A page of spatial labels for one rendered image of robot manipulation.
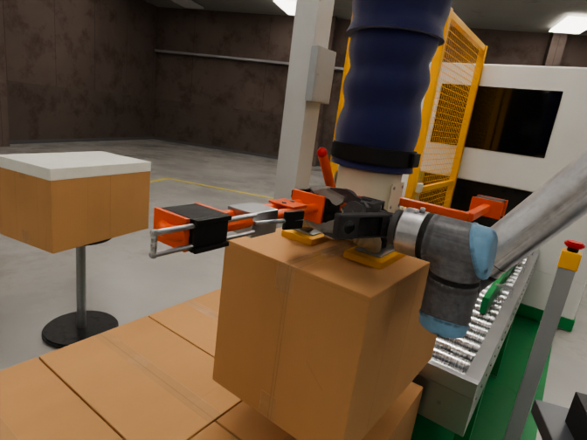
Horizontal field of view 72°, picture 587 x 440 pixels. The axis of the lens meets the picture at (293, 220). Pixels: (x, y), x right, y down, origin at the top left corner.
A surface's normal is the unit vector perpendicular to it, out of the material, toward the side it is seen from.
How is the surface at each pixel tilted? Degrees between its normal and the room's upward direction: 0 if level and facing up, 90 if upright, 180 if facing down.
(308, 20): 90
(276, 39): 90
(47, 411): 0
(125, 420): 0
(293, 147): 90
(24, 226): 90
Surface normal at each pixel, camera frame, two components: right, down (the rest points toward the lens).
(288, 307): -0.61, 0.11
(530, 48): -0.29, 0.21
